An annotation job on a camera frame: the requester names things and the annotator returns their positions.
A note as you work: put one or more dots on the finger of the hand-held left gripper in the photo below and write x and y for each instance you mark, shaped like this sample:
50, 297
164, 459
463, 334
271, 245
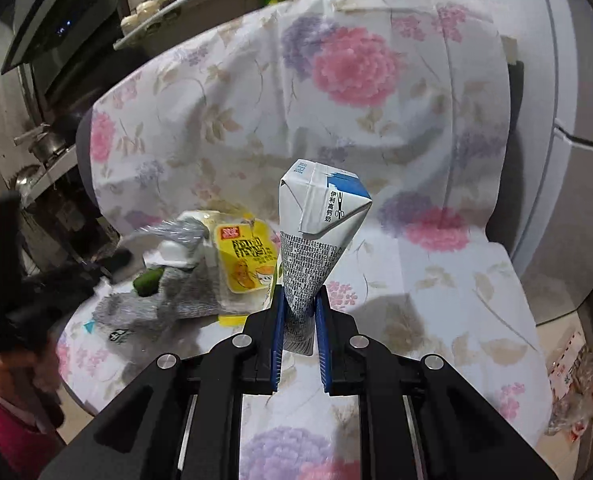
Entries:
71, 285

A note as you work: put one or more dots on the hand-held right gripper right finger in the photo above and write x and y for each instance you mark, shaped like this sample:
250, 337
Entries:
321, 347

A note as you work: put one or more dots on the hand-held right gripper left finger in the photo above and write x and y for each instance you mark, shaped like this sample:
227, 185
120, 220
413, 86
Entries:
278, 342

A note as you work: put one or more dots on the grey fuzzy sock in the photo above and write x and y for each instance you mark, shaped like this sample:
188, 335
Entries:
186, 295

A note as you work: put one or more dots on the white blue milk carton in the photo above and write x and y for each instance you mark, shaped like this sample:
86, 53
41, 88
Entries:
306, 220

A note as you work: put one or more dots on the person's left forearm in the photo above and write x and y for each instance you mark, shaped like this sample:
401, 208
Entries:
11, 425

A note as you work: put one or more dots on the person's left hand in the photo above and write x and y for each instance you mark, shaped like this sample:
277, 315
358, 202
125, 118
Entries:
46, 370

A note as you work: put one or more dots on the green wrapper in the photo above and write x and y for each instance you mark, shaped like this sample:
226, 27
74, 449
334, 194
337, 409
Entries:
149, 281

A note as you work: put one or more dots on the yellow snack packet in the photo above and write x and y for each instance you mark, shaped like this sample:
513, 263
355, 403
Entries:
241, 260

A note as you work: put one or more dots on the white crumpled tissue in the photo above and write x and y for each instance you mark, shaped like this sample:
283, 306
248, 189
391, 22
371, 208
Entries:
176, 255

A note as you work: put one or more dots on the steel kitchen counter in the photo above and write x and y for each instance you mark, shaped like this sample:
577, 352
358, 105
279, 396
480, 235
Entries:
59, 160

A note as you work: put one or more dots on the steel pot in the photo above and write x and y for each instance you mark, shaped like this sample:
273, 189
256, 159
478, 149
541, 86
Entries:
46, 145

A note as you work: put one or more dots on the floral cloth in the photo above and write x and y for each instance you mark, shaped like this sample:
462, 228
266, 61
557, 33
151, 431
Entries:
366, 110

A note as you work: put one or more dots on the clear plastic bag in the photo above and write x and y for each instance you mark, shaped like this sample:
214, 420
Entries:
576, 385

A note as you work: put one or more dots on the black range hood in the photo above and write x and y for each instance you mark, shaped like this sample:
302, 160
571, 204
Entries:
66, 15

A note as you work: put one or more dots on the grey refrigerator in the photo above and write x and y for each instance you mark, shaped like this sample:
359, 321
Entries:
566, 85

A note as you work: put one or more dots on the glass wall shelf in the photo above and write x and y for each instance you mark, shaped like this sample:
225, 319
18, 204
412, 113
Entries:
201, 5

